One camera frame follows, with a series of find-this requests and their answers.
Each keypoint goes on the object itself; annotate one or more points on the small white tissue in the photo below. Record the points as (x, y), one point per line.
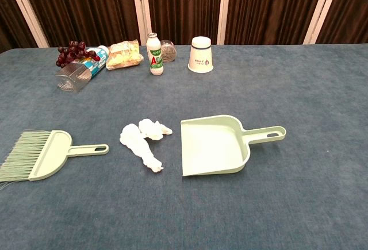
(151, 129)

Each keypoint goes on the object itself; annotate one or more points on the light green plastic dustpan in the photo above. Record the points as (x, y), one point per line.
(212, 146)

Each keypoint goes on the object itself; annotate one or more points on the long white tissue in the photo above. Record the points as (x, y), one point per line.
(135, 143)

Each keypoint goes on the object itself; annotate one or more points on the light green hand broom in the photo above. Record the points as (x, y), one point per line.
(51, 155)

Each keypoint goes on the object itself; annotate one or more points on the upturned white paper cup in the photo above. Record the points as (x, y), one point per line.
(201, 56)

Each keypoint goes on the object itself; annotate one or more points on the white green AD milk bottle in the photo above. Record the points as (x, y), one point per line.
(155, 57)

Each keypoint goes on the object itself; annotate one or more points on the clear jar with steel wool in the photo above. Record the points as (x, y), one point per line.
(169, 51)

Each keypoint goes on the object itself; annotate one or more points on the blue and white tube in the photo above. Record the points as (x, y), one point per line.
(99, 59)

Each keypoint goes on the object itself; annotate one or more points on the clear ribbed plastic box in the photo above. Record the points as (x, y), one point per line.
(73, 76)

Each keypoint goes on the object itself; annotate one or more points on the dark red grape bunch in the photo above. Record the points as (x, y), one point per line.
(70, 53)

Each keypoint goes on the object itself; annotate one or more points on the dark brown curtain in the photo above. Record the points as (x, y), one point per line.
(86, 3)

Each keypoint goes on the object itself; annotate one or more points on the white frame post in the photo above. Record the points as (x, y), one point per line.
(322, 8)
(141, 8)
(26, 8)
(224, 8)

